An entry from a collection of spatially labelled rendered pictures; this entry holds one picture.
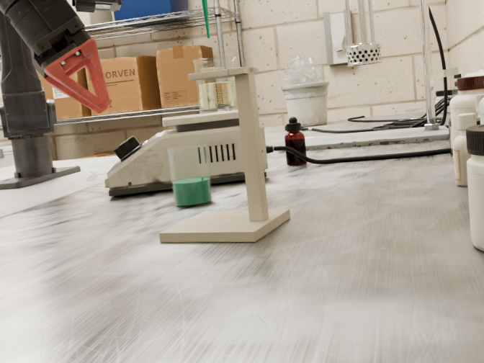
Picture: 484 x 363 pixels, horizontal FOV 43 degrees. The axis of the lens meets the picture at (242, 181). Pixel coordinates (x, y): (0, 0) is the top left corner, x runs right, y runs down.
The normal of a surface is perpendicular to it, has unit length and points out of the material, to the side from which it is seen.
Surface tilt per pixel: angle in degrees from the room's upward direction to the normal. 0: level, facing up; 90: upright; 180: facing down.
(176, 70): 91
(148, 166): 90
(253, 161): 90
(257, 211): 90
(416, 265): 0
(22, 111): 99
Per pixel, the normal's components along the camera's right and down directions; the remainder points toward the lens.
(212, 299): -0.11, -0.99
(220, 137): 0.12, 0.12
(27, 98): 0.34, 0.25
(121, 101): -0.30, 0.16
